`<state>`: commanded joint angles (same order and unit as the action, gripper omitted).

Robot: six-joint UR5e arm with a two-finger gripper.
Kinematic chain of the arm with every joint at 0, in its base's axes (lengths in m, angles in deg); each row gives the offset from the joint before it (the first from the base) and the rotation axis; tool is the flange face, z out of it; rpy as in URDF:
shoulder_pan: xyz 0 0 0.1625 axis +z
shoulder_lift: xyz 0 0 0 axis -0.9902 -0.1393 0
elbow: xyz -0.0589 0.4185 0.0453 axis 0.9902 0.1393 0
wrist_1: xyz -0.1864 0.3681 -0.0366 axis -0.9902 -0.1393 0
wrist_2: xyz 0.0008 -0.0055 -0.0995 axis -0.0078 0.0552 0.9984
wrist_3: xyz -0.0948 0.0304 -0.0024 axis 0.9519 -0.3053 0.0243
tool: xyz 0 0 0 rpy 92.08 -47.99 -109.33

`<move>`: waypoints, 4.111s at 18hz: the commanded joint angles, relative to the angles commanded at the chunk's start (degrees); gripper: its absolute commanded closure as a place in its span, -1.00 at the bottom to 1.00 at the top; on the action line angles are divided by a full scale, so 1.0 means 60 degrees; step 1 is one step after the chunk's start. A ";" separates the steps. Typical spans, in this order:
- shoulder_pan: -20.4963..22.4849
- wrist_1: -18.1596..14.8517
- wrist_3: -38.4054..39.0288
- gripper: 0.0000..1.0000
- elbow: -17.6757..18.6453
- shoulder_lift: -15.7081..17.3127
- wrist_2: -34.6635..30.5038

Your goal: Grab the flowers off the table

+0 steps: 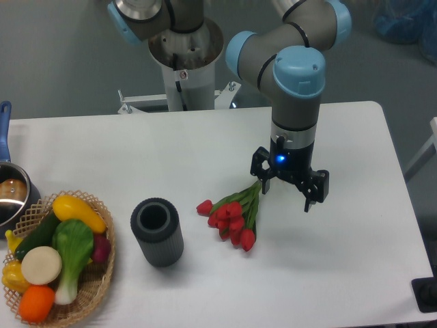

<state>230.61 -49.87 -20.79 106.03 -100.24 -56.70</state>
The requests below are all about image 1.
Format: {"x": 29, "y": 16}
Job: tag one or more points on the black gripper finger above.
{"x": 260, "y": 168}
{"x": 314, "y": 185}

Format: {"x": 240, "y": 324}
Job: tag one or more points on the dark green cucumber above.
{"x": 41, "y": 235}

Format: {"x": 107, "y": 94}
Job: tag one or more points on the dark grey ribbed vase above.
{"x": 155, "y": 224}

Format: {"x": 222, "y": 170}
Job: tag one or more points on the yellow bell pepper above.
{"x": 13, "y": 278}

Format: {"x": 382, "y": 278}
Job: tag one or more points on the blue handled saucepan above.
{"x": 18, "y": 192}

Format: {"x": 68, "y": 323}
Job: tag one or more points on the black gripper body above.
{"x": 290, "y": 154}

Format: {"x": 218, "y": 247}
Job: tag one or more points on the red tulip bouquet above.
{"x": 235, "y": 216}

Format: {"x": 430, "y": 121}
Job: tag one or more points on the purple red radish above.
{"x": 102, "y": 249}

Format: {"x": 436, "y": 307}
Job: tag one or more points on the orange fruit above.
{"x": 36, "y": 303}

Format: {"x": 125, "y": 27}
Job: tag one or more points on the yellow squash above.
{"x": 67, "y": 207}

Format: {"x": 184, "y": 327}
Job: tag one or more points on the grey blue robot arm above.
{"x": 286, "y": 65}

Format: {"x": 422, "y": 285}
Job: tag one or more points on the blue plastic bag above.
{"x": 408, "y": 22}

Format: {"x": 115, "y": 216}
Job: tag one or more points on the green bok choy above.
{"x": 74, "y": 242}

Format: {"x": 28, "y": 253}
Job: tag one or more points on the white frame at right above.
{"x": 423, "y": 155}

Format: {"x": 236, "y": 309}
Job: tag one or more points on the woven wicker basket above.
{"x": 94, "y": 280}

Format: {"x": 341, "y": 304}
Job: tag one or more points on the black device at table edge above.
{"x": 425, "y": 293}

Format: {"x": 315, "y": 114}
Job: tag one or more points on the yellow banana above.
{"x": 12, "y": 240}

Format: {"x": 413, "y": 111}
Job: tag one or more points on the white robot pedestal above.
{"x": 187, "y": 62}

